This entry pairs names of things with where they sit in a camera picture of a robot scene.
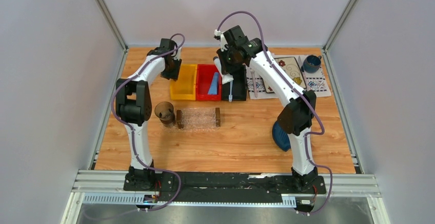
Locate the white toothpaste tube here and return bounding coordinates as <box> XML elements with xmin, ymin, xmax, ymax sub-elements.
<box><xmin>213</xmin><ymin>56</ymin><xmax>234</xmax><ymax>85</ymax></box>

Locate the blue toothpaste tube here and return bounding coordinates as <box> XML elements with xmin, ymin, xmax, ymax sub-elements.
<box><xmin>207</xmin><ymin>72</ymin><xmax>220</xmax><ymax>95</ymax></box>

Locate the clear textured toiletry holder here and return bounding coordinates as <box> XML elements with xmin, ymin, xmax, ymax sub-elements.
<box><xmin>176</xmin><ymin>107</ymin><xmax>222</xmax><ymax>130</ymax></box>

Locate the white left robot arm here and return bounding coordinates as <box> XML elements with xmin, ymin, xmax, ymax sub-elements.
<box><xmin>112</xmin><ymin>38</ymin><xmax>182</xmax><ymax>191</ymax></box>

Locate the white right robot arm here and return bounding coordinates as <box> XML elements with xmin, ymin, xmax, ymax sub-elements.
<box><xmin>214</xmin><ymin>26</ymin><xmax>318</xmax><ymax>193</ymax></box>

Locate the clear textured glass tray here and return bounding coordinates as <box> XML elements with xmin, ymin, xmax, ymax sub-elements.
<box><xmin>160</xmin><ymin>109</ymin><xmax>223</xmax><ymax>134</ymax></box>

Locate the yellow plastic bin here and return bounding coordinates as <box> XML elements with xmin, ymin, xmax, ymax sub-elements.
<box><xmin>170</xmin><ymin>64</ymin><xmax>197</xmax><ymax>100</ymax></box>

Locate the red plastic bin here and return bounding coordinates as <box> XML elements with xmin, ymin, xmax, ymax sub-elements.
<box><xmin>196</xmin><ymin>64</ymin><xmax>222</xmax><ymax>101</ymax></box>

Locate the black plastic bin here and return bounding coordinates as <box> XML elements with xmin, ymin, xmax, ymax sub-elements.
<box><xmin>221</xmin><ymin>67</ymin><xmax>247</xmax><ymax>101</ymax></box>

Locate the floral square ceramic plate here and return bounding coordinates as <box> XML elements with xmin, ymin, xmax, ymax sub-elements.
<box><xmin>273</xmin><ymin>55</ymin><xmax>307</xmax><ymax>90</ymax></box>

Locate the blue ceramic mug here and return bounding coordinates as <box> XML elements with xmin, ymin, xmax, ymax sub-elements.
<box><xmin>302</xmin><ymin>55</ymin><xmax>322</xmax><ymax>73</ymax></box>

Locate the white patterned placemat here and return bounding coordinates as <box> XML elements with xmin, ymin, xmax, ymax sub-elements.
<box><xmin>246</xmin><ymin>55</ymin><xmax>331</xmax><ymax>99</ymax></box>

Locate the blue shell shaped dish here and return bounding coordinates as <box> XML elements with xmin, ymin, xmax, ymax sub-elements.
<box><xmin>272</xmin><ymin>121</ymin><xmax>291</xmax><ymax>152</ymax></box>

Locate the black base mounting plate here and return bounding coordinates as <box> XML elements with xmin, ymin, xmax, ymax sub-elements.
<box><xmin>123</xmin><ymin>170</ymin><xmax>327</xmax><ymax>203</ymax></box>

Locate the pink handled fork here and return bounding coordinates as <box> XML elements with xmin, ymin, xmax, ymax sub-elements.
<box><xmin>250</xmin><ymin>68</ymin><xmax>258</xmax><ymax>98</ymax></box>

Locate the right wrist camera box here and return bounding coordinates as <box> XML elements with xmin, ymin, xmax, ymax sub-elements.
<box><xmin>214</xmin><ymin>29</ymin><xmax>227</xmax><ymax>52</ymax></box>

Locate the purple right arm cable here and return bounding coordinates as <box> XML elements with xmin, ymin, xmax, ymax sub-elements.
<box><xmin>216</xmin><ymin>11</ymin><xmax>334</xmax><ymax>216</ymax></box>

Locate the pink handled knife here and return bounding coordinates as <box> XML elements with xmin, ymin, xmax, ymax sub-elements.
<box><xmin>298</xmin><ymin>55</ymin><xmax>304</xmax><ymax>73</ymax></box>

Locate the grey left frame post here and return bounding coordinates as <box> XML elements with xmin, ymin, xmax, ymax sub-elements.
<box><xmin>95</xmin><ymin>0</ymin><xmax>128</xmax><ymax>52</ymax></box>

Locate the grey aluminium frame post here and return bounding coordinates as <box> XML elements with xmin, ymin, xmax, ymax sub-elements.
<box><xmin>321</xmin><ymin>0</ymin><xmax>372</xmax><ymax>52</ymax></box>

